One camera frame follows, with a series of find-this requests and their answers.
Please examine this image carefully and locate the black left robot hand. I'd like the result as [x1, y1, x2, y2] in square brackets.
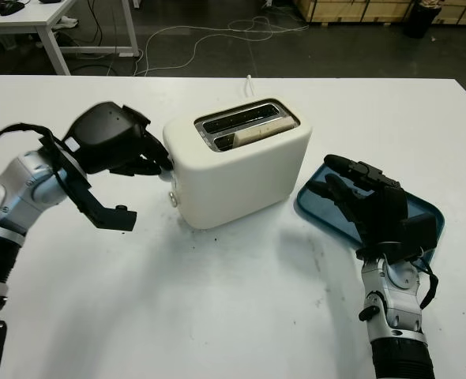
[61, 101, 175, 179]

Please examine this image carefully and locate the black trash bin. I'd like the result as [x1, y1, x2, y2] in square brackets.
[406, 0, 442, 39]

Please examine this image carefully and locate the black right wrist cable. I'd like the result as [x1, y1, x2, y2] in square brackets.
[408, 246, 440, 311]

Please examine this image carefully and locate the black computer mouse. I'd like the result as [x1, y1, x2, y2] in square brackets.
[0, 1, 25, 17]

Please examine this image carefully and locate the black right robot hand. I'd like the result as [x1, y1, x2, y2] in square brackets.
[307, 154, 410, 257]

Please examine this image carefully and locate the cream white two-slot toaster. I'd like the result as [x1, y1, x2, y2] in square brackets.
[157, 97, 312, 230]

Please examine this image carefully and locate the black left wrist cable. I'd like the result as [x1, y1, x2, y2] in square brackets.
[0, 123, 62, 186]

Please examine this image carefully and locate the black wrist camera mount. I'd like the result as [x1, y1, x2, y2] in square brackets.
[38, 133, 138, 234]
[355, 215, 436, 264]

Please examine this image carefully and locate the long white looped cable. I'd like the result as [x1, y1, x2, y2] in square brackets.
[135, 15, 310, 78]

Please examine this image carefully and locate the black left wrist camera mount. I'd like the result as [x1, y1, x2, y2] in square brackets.
[38, 133, 138, 234]

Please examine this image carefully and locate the white office desk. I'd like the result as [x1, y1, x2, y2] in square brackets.
[0, 0, 141, 77]

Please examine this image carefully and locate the white bread slice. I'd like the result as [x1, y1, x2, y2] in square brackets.
[232, 117, 297, 148]

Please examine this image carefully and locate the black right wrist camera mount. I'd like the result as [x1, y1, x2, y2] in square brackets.
[355, 215, 436, 264]

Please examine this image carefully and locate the dark blue plastic tray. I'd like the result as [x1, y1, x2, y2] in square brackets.
[294, 163, 446, 272]

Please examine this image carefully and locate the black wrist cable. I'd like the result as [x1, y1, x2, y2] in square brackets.
[0, 123, 62, 186]
[408, 246, 440, 311]

